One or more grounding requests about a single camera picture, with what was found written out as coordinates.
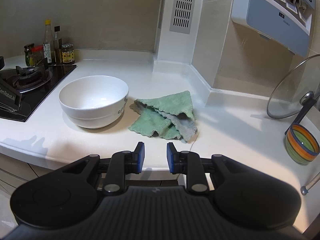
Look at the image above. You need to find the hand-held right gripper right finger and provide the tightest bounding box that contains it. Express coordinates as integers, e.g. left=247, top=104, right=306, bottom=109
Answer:
left=167, top=142, right=250, bottom=196

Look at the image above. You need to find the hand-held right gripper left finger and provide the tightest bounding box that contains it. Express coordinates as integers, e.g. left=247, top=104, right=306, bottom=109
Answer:
left=61, top=142, right=146, bottom=196

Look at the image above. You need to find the green microfibre cloth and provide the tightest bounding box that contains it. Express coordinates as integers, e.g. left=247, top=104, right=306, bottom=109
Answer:
left=128, top=90, right=198, bottom=143

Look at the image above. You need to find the white ceramic bowl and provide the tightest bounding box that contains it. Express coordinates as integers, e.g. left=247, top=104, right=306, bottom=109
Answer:
left=59, top=75, right=130, bottom=130

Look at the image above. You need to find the striped green orange bowl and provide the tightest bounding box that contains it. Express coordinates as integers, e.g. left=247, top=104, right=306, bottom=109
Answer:
left=285, top=124, right=320, bottom=165

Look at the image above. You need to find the black pot support grate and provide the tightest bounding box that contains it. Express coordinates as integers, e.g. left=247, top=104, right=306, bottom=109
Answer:
left=15, top=58, right=49, bottom=81

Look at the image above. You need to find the steel gas burner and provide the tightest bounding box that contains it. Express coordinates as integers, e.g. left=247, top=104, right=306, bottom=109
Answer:
left=5, top=67, right=53, bottom=93

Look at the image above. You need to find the dark-lid jar with green label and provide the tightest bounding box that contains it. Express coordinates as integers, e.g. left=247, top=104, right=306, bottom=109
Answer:
left=24, top=44, right=35, bottom=67

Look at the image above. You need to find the red-lid spice jar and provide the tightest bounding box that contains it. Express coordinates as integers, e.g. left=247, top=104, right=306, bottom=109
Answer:
left=31, top=45, right=45, bottom=67

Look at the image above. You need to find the black glass gas hob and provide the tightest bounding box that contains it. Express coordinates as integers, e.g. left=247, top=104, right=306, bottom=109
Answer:
left=0, top=64, right=77, bottom=123

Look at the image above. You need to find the yellow-cap clear bottle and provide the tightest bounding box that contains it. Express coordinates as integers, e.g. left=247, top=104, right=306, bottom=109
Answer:
left=43, top=19, right=56, bottom=65

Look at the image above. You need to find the black-cap oil bottle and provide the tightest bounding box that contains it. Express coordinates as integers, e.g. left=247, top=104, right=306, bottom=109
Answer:
left=53, top=25, right=63, bottom=64

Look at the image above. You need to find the jar with yellow label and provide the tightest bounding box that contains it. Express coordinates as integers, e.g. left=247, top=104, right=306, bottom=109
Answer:
left=61, top=42, right=75, bottom=64

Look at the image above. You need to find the beige cabinet front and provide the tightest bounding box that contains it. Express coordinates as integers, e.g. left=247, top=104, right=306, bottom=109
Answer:
left=0, top=154, right=63, bottom=198

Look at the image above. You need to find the white boxed column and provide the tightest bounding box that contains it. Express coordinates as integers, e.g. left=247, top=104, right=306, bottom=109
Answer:
left=152, top=0, right=213, bottom=92

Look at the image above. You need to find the glass pot lid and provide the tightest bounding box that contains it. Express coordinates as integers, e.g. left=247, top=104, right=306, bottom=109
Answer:
left=266, top=54, right=320, bottom=119

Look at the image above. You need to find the grey vent grille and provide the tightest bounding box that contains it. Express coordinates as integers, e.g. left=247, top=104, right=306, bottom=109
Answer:
left=170, top=0, right=198, bottom=33
left=158, top=0, right=166, bottom=30

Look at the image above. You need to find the black utensil handle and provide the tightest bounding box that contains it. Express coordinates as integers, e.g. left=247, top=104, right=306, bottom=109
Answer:
left=284, top=99, right=317, bottom=135

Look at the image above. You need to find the metal utensil handle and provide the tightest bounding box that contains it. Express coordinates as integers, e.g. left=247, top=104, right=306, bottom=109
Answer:
left=301, top=172, right=320, bottom=195

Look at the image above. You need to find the white wall-mounted water heater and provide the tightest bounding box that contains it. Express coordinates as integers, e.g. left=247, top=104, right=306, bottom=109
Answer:
left=231, top=0, right=317, bottom=57

